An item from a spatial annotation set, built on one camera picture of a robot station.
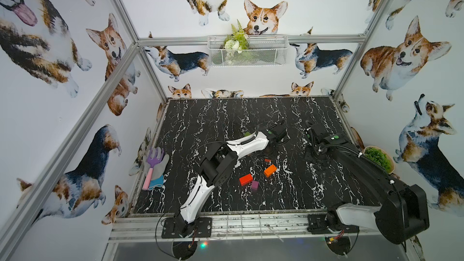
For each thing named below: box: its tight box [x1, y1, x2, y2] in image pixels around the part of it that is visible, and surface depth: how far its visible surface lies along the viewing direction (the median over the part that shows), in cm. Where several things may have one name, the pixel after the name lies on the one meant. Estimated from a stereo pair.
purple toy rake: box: [141, 147, 164, 191], surface depth 94 cm
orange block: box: [264, 164, 277, 178], surface depth 89 cm
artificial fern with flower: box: [222, 18, 250, 65], surface depth 86 cm
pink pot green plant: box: [363, 145, 396, 174], surface depth 82 cm
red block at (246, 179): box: [238, 173, 254, 187], surface depth 86 cm
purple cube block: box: [251, 180, 260, 191], surface depth 87 cm
